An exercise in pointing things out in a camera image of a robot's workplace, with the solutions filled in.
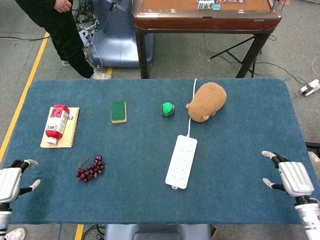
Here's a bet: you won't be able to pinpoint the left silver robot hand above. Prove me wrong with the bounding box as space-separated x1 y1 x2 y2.
0 159 41 203

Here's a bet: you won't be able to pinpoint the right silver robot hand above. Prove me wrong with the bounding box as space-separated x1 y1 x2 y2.
261 150 315 198

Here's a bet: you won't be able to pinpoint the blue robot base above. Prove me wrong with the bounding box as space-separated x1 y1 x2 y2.
90 0 155 68

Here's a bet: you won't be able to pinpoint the white floor power strip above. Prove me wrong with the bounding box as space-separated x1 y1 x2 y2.
299 79 320 97

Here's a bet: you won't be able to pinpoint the white sneaker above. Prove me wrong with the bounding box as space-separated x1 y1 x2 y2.
4 227 27 240

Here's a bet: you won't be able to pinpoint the red juice bottle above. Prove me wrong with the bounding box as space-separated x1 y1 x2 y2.
45 104 71 145

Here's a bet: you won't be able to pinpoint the tan spiral notebook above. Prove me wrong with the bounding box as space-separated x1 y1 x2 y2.
39 106 81 149

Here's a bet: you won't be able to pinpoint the dark red grape bunch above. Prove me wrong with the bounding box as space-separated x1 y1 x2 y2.
76 155 106 183

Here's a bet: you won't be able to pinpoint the brown capybara plush toy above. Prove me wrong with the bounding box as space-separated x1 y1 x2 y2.
185 81 228 123

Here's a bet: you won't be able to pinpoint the green and yellow sponge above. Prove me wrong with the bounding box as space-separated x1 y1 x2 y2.
110 100 128 124

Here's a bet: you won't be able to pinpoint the blue table cloth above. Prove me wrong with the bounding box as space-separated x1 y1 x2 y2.
0 77 316 225

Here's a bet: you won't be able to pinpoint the green and grey ball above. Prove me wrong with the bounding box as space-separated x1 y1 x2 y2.
161 101 176 117

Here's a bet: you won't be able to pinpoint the blue-grey robot chassis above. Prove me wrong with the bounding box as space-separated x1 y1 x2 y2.
103 223 213 240

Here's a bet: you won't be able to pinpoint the person in black clothes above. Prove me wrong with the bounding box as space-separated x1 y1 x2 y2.
15 0 113 81

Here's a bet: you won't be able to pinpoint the brown mahjong table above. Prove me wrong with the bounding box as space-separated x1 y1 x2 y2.
131 0 283 80

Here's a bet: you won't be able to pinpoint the tangled black floor cables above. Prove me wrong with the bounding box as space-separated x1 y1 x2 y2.
72 0 106 48

